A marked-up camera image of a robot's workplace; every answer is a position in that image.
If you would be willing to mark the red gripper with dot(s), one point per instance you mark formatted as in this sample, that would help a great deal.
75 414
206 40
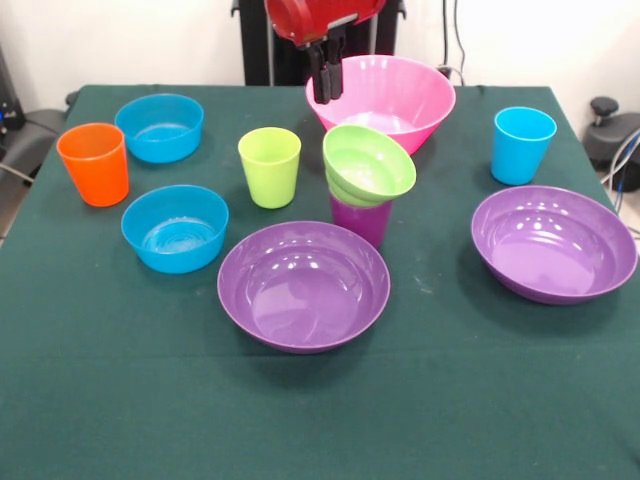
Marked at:
330 15

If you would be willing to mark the green ribbed bowl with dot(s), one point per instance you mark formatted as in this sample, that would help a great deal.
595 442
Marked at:
370 165

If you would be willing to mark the purple cup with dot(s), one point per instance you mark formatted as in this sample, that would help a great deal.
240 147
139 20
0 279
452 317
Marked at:
362 222

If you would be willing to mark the large pink bowl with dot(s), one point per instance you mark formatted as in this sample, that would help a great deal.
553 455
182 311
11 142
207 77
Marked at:
400 90

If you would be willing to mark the lime green cup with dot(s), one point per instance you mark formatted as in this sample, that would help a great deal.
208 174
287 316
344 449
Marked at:
270 182

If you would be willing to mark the blue bowl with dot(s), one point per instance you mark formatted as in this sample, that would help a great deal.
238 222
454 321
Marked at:
160 145
175 257

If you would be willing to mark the blue cup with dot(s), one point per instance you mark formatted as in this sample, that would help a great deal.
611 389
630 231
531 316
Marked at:
520 155

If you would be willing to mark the purple bowl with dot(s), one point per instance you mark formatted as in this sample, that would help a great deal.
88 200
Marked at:
302 297
550 250

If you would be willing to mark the orange cup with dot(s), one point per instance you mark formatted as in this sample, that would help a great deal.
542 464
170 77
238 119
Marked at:
97 177

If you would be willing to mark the black knob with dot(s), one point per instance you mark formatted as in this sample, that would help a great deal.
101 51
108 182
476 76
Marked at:
604 106

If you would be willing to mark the dark grey base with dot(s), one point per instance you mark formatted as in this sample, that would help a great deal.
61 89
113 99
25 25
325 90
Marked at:
612 142

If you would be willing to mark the grey chair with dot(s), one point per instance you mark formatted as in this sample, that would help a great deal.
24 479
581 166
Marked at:
35 135

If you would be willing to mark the black equipment box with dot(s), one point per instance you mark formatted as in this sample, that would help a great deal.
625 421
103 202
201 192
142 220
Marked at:
7 100

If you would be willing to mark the dark green tablecloth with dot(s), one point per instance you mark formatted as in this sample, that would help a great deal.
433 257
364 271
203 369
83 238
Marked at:
320 410

